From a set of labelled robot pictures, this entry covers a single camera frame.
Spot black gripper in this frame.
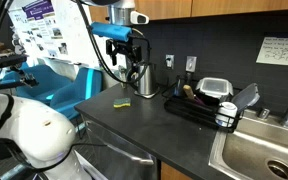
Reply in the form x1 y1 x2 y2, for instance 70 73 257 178
105 39 143 67

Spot green and yellow sponge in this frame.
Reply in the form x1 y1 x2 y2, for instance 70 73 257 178
113 97 132 109

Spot stainless steel electric kettle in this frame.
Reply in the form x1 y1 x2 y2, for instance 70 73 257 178
127 62 159 98

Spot white power outlet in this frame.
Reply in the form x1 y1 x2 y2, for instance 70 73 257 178
165 54 176 70

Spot kettle power base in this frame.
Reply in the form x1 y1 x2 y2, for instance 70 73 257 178
133 89 161 100

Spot whiteboard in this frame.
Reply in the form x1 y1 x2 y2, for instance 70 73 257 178
50 0 110 68

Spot blue chair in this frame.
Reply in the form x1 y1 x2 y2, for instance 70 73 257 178
2 64 73 106
49 66 104 121

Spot research poster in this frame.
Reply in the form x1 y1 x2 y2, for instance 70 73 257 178
8 0 70 59

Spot clear plastic food container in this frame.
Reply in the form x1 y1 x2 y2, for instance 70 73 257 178
195 77 234 101

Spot stainless steel dishwasher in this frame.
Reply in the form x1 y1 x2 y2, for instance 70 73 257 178
83 116 160 180

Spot wooden upper cabinets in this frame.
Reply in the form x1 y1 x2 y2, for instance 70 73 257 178
88 0 288 24

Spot white cup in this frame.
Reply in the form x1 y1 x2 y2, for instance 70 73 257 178
215 101 238 128

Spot wooden lower cabinet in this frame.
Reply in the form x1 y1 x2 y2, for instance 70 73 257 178
160 161 193 180

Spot gray plastic container lid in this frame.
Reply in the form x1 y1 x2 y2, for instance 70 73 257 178
231 83 261 113

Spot metal sink deck cap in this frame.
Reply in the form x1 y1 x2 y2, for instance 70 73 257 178
257 107 272 120

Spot white handwritten note sign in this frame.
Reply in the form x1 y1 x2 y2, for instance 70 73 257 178
255 36 288 68

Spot stainless steel sink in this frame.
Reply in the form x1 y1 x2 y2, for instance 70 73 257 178
208 109 288 180

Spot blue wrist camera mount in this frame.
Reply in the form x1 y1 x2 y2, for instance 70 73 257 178
90 21 133 43

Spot white light switch plate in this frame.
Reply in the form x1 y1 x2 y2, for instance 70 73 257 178
185 55 198 73

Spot wooden handled brush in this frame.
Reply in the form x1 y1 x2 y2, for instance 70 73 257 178
182 84 197 101

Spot black wire dish rack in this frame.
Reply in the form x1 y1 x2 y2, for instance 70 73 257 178
162 78 245 134

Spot black camera on tripod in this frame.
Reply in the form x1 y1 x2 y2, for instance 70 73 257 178
0 54 40 89

